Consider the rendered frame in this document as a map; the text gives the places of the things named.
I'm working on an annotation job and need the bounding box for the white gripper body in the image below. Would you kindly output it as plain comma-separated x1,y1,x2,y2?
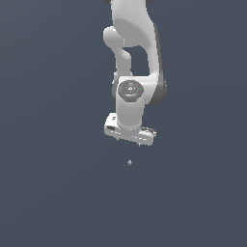
103,112,157,147

